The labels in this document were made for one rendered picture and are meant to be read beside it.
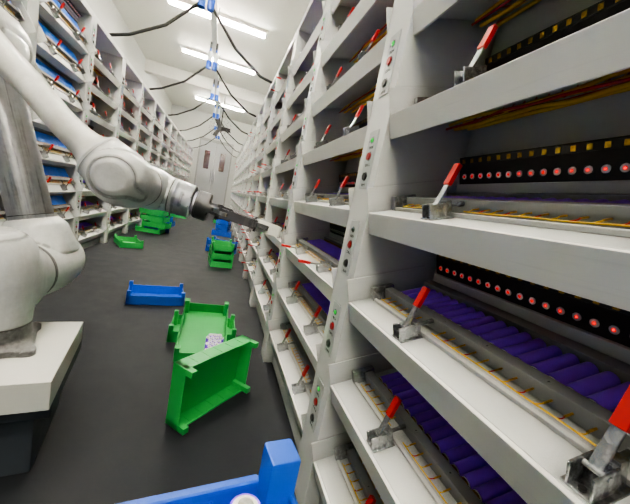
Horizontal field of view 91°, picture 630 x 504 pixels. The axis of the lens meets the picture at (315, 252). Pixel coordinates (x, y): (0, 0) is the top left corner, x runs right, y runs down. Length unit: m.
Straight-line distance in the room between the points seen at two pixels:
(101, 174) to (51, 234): 0.47
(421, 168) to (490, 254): 0.35
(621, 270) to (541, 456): 0.18
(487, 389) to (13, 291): 0.93
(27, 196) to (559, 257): 1.14
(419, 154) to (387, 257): 0.22
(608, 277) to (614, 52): 0.19
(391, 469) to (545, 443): 0.26
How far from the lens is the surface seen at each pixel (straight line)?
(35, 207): 1.14
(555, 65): 0.43
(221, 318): 1.62
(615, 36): 0.41
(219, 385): 1.26
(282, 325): 1.41
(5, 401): 0.91
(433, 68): 0.75
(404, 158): 0.69
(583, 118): 0.64
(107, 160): 0.68
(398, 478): 0.58
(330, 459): 0.86
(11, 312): 0.97
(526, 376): 0.45
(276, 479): 0.24
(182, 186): 0.85
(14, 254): 0.95
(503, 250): 0.39
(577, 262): 0.34
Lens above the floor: 0.72
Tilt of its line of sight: 8 degrees down
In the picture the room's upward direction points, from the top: 11 degrees clockwise
